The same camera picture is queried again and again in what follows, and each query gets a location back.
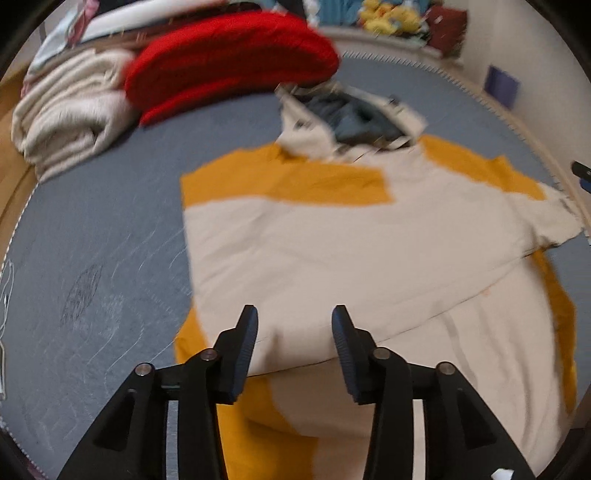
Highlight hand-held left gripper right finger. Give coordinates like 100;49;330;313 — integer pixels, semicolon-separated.
331;305;536;480

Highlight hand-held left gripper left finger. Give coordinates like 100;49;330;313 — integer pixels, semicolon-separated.
58;304;259;480

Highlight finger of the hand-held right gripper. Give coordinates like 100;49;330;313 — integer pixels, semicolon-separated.
571;161;591;192

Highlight cream and mustard hooded jacket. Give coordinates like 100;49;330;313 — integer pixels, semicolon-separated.
174;83;583;480

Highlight grey quilted mat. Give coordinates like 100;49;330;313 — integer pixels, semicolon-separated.
0;44;573;480

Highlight dark red bag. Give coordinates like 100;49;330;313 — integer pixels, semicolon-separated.
424;4;468;58

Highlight yellow plush toys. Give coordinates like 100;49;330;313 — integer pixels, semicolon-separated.
358;0;423;35

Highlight red knitted sweater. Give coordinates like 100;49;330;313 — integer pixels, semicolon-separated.
124;11;341;127

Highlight folded cream blanket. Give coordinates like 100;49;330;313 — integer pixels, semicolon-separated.
11;48;139;183

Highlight pale printed cloth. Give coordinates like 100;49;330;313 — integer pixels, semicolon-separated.
32;0;153;70

